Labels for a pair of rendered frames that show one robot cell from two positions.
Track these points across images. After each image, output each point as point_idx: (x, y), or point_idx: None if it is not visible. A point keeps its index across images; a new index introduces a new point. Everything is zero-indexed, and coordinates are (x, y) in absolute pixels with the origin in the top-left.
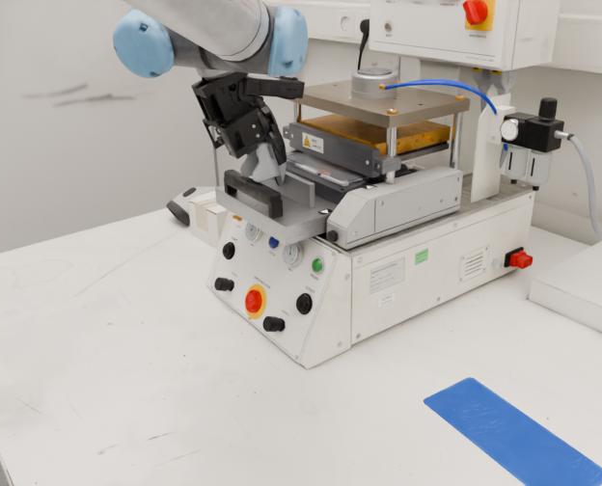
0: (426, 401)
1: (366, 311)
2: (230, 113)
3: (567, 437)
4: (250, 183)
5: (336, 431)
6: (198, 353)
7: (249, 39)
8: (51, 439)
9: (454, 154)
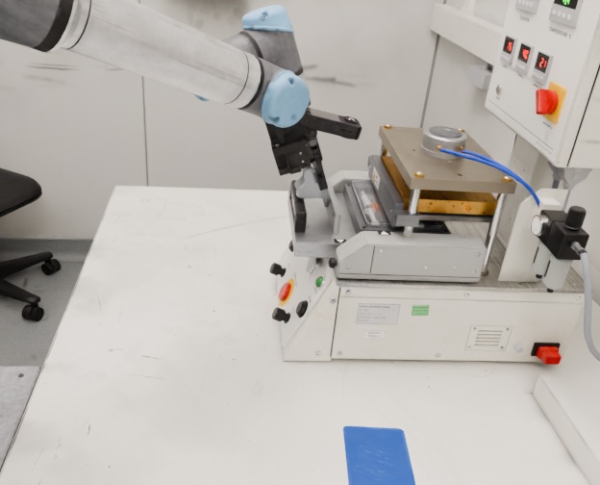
0: (346, 428)
1: (350, 336)
2: (283, 138)
3: None
4: (295, 197)
5: (259, 414)
6: (224, 314)
7: (232, 95)
8: (92, 327)
9: (490, 230)
